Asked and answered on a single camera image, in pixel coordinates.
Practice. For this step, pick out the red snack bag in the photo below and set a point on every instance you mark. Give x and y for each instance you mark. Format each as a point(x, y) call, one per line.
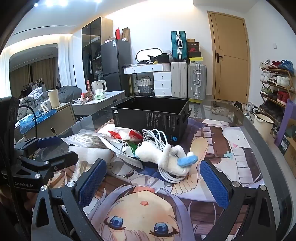
point(86, 95)

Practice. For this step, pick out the open cardboard box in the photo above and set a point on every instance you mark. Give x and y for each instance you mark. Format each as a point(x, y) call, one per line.
point(291, 155)

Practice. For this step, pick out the grey beanbag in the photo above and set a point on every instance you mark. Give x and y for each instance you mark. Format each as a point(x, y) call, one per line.
point(68, 92)

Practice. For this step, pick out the silver suitcase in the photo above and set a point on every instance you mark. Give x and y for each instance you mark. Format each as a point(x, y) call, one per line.
point(196, 81)

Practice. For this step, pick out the wooden shoe rack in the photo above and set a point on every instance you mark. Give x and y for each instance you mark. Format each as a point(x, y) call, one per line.
point(277, 92)

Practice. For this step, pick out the wooden door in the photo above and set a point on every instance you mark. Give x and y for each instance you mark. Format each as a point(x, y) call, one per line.
point(231, 58)

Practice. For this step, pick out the wicker basket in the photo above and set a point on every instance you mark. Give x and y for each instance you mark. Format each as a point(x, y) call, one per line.
point(144, 85)

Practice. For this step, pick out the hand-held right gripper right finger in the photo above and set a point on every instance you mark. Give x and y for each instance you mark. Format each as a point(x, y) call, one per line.
point(214, 183)

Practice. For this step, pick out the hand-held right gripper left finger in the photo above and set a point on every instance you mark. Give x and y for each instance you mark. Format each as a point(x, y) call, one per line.
point(92, 178)

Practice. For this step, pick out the beige cabinet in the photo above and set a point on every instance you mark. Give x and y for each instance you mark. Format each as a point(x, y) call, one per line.
point(62, 118)

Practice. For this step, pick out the white plush toy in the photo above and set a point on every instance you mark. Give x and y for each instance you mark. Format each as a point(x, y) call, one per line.
point(150, 153)

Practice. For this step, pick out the oval mirror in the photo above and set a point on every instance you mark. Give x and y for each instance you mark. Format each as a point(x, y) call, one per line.
point(143, 54)

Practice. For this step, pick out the black and red shoe box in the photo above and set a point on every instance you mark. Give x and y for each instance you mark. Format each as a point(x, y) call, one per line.
point(193, 49)

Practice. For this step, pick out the printed cartoon table mat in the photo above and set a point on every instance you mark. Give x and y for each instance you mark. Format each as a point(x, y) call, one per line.
point(208, 139)

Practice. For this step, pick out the grey side table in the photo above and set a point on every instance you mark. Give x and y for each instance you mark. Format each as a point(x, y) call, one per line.
point(99, 104)

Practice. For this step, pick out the blue plastic bag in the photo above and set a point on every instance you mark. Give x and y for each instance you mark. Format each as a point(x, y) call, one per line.
point(34, 120)

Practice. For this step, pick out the cream cylinder container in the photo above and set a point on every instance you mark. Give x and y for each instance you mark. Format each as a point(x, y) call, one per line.
point(53, 99)

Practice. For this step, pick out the red and white packet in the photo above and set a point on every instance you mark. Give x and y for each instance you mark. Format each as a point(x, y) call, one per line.
point(129, 134)

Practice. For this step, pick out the white suitcase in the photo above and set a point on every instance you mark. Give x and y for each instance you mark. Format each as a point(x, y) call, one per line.
point(179, 80)

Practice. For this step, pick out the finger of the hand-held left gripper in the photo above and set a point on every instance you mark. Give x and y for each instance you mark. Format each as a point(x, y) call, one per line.
point(48, 141)
point(60, 160)

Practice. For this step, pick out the green tissue box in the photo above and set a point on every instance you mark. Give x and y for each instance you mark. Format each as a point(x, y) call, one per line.
point(99, 95)

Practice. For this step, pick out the black fridge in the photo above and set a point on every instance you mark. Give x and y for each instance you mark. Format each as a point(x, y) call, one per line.
point(114, 58)

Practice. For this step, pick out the white dressing table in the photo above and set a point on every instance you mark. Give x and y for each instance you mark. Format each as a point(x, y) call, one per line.
point(161, 84)

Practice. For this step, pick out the white sneakers pair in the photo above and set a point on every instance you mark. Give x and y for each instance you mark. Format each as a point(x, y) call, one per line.
point(220, 111)

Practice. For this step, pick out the yellow shoe box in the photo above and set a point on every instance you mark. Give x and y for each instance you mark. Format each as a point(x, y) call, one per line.
point(195, 60)

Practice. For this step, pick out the beige curtains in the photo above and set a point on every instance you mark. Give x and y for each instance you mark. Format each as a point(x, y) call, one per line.
point(44, 69)

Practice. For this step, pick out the pile of clothes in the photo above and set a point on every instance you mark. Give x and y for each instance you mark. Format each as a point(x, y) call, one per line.
point(32, 96)

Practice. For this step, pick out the brown shoe box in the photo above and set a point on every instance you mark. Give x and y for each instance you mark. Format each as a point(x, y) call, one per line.
point(191, 40)

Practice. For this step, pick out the teal suitcase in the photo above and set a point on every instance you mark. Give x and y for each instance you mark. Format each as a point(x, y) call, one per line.
point(179, 46)

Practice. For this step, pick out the green and white packet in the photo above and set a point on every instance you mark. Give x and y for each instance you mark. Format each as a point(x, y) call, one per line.
point(127, 149)

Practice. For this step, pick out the white bucket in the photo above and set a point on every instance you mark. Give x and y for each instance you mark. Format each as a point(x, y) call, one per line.
point(262, 125)

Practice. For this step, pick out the dark shoe box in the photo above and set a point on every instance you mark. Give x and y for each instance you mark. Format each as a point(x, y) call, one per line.
point(194, 54)

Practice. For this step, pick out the white electric kettle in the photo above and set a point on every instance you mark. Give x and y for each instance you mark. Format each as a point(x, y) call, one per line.
point(98, 85)

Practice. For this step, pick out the black wardrobe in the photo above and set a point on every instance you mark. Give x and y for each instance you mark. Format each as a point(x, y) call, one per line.
point(92, 34)

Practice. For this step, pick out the black cardboard box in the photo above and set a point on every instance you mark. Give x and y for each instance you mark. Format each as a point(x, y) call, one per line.
point(150, 120)

